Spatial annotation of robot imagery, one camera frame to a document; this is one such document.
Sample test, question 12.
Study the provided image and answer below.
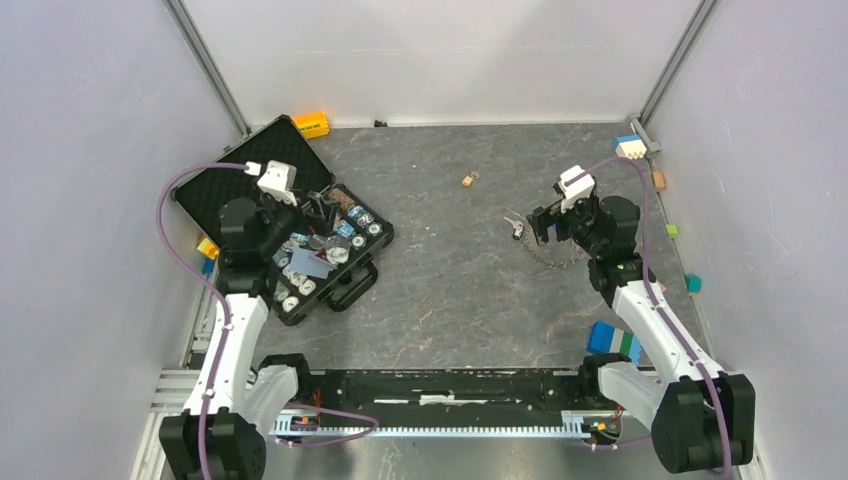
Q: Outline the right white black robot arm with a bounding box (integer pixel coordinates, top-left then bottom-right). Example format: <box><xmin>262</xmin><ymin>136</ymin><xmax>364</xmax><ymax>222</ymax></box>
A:
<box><xmin>526</xmin><ymin>194</ymin><xmax>756</xmax><ymax>474</ymax></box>

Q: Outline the small teal cube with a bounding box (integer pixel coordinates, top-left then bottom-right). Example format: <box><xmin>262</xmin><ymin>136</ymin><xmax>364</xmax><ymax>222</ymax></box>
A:
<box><xmin>684</xmin><ymin>273</ymin><xmax>703</xmax><ymax>294</ymax></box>

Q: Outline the silver key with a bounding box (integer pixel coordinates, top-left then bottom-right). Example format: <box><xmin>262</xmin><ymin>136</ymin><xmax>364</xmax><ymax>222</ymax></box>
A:
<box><xmin>503</xmin><ymin>216</ymin><xmax>525</xmax><ymax>241</ymax></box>

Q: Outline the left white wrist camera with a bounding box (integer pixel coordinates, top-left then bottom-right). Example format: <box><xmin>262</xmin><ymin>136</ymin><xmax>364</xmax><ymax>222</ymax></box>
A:
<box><xmin>257</xmin><ymin>160</ymin><xmax>298</xmax><ymax>206</ymax></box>

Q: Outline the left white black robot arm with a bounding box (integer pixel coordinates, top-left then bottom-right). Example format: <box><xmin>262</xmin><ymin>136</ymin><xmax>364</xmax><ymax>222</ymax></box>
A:
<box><xmin>159</xmin><ymin>197</ymin><xmax>314</xmax><ymax>479</ymax></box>

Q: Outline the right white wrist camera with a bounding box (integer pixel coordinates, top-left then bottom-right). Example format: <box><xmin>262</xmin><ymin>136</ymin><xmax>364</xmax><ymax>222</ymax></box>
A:
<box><xmin>556</xmin><ymin>165</ymin><xmax>595</xmax><ymax>213</ymax></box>

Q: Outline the yellow orange blue block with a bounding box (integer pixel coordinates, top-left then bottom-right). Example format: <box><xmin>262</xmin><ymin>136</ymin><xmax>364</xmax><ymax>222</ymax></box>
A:
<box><xmin>196</xmin><ymin>236</ymin><xmax>219</xmax><ymax>279</ymax></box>

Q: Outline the blue green white block stack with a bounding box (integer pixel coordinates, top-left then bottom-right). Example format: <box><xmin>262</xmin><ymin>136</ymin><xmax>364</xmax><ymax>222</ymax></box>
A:
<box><xmin>587</xmin><ymin>321</ymin><xmax>642</xmax><ymax>365</ymax></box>

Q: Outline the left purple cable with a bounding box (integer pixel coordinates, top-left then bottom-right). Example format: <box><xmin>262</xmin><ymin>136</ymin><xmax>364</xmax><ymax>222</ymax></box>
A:
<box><xmin>154</xmin><ymin>162</ymin><xmax>263</xmax><ymax>480</ymax></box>

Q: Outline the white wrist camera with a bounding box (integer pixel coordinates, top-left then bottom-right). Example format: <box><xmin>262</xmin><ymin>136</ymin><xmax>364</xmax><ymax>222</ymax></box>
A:
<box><xmin>556</xmin><ymin>165</ymin><xmax>595</xmax><ymax>213</ymax></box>
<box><xmin>257</xmin><ymin>160</ymin><xmax>298</xmax><ymax>206</ymax></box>

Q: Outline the black poker chip case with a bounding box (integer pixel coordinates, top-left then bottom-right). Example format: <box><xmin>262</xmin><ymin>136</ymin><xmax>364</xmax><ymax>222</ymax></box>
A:
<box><xmin>172</xmin><ymin>115</ymin><xmax>394</xmax><ymax>326</ymax></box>

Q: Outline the small brown wooden block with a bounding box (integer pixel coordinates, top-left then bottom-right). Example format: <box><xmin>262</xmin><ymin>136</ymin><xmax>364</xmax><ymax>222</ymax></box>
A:
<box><xmin>652</xmin><ymin>171</ymin><xmax>667</xmax><ymax>192</ymax></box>

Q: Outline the orange toy block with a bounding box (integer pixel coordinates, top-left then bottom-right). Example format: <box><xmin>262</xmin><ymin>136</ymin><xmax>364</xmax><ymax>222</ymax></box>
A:
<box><xmin>292</xmin><ymin>111</ymin><xmax>330</xmax><ymax>140</ymax></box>

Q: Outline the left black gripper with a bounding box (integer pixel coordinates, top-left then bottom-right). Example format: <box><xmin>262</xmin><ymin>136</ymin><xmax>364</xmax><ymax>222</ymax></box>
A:
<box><xmin>256</xmin><ymin>189</ymin><xmax>340</xmax><ymax>258</ymax></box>

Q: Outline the blue white toy block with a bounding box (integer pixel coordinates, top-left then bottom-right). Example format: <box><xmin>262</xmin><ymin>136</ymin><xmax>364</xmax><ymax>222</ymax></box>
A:
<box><xmin>614</xmin><ymin>134</ymin><xmax>648</xmax><ymax>160</ymax></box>

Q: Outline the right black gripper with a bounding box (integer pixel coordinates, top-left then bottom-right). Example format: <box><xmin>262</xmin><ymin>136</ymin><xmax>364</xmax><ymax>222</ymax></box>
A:
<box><xmin>526</xmin><ymin>191</ymin><xmax>605</xmax><ymax>258</ymax></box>

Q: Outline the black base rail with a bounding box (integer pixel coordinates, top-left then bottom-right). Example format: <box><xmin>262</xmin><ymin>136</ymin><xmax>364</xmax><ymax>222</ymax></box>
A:
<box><xmin>295</xmin><ymin>368</ymin><xmax>617</xmax><ymax>428</ymax></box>

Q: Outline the large metal keyring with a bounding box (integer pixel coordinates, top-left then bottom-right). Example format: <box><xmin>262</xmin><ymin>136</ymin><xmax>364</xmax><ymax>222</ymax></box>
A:
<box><xmin>521</xmin><ymin>228</ymin><xmax>585</xmax><ymax>269</ymax></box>

